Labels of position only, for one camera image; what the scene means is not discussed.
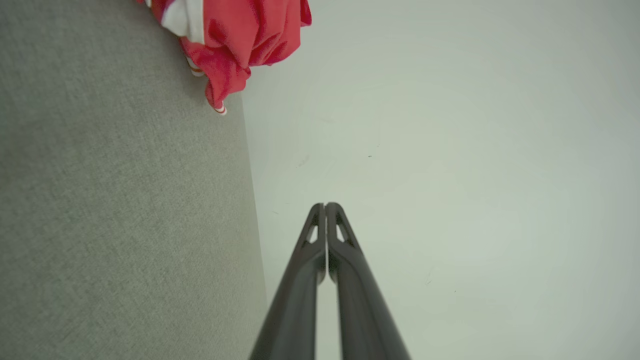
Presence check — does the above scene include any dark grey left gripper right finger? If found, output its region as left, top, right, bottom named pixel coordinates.
left=326, top=202, right=412, bottom=360

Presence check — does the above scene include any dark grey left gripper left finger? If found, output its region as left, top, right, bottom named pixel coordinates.
left=248, top=202, right=327, bottom=360

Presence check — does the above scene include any red jersey with white sleeves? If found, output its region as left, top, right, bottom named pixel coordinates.
left=137, top=0, right=313, bottom=116

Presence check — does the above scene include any grey fabric sofa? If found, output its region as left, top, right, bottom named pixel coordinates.
left=0, top=0, right=269, bottom=360

